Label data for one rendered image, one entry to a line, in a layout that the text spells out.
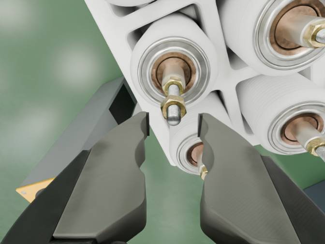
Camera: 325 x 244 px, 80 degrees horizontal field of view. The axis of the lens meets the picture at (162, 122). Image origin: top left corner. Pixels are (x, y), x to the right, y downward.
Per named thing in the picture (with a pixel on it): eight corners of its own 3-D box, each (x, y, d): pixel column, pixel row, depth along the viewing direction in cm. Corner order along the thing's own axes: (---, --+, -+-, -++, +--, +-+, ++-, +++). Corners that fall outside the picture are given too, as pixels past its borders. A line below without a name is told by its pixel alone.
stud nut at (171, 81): (185, 92, 18) (185, 96, 18) (168, 98, 19) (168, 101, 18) (179, 73, 17) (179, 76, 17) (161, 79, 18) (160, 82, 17)
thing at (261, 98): (224, 56, 37) (260, 99, 22) (279, 46, 35) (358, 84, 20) (226, 101, 42) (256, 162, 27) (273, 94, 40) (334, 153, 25)
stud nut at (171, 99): (187, 113, 15) (188, 119, 14) (167, 118, 15) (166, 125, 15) (181, 90, 14) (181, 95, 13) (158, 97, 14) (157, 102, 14)
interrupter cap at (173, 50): (194, 20, 18) (195, 21, 17) (218, 90, 22) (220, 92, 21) (125, 55, 20) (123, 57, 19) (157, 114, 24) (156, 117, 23)
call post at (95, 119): (139, 99, 50) (101, 211, 24) (115, 108, 52) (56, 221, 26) (125, 74, 47) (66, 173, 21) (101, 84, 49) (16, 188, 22)
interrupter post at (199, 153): (198, 160, 27) (200, 179, 25) (193, 148, 26) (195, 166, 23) (214, 157, 27) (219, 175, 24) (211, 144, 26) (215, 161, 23)
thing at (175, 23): (188, -1, 32) (201, 3, 17) (207, 54, 37) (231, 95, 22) (138, 27, 35) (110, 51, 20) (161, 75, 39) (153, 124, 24)
